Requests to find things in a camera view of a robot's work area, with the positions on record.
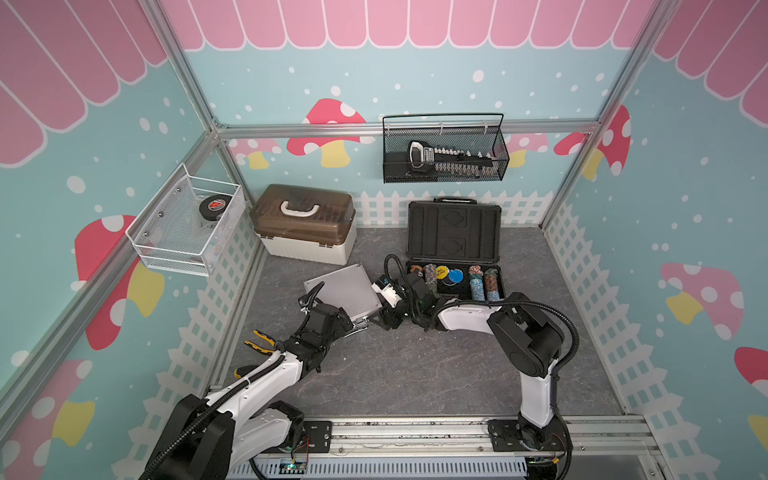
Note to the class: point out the black red tape roll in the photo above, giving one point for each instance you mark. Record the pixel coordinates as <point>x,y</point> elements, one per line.
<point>212,208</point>

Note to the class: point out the socket bit set holder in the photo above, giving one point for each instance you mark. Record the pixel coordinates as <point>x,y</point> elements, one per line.
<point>424,158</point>

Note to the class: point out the black plastic poker case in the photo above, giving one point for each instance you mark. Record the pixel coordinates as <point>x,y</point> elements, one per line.
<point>457,233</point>

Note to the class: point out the blue dealer button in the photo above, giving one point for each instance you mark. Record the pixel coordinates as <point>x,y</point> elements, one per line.
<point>455,276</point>

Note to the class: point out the white wire wall basket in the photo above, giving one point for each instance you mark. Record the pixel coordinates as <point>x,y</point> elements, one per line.
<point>170,235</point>

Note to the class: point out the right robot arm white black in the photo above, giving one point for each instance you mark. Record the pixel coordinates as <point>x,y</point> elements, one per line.
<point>537,340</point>

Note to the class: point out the silver aluminium poker case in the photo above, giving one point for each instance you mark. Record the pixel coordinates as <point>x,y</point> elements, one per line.
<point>350,289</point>

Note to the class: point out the yellow black pliers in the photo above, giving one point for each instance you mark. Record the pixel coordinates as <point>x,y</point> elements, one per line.
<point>262,343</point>

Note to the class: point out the yellow dealer button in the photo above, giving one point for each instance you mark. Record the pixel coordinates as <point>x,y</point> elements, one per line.
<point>442,272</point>

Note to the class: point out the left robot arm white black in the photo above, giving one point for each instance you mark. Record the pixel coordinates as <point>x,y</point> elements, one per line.
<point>205,437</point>

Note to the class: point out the teal chip stack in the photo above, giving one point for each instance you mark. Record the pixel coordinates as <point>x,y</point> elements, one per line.
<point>476,283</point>

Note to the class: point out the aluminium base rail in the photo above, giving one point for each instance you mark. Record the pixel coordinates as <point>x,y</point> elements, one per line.
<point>604,447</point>

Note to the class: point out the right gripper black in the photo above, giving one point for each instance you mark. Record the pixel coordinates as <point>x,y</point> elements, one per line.
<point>385,311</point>

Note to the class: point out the brown lid storage box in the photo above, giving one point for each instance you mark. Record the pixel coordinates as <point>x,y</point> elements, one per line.
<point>305,223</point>

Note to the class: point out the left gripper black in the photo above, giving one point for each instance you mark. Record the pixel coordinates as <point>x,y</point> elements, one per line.
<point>340,330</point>

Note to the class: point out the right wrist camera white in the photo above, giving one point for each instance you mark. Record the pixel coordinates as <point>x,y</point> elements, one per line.
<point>384,288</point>

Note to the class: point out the black wire wall basket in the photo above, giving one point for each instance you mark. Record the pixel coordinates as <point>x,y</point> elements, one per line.
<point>474,132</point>

